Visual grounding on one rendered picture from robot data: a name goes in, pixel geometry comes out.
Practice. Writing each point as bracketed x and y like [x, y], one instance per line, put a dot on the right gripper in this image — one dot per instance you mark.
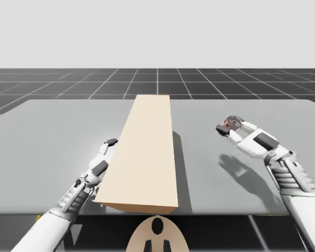
[260, 143]

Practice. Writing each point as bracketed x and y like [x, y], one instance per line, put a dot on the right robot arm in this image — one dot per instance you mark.
[296, 194]

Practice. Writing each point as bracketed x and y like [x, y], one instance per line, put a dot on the red and white can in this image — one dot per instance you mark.
[233, 123]

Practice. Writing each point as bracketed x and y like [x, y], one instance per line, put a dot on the tan robot part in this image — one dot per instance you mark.
[157, 235]

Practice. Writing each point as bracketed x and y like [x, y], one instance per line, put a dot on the tall board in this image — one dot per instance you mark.
[144, 155]

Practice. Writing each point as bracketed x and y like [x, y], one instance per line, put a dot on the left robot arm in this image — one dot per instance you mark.
[52, 218]

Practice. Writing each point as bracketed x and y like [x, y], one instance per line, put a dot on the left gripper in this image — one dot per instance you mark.
[99, 164]

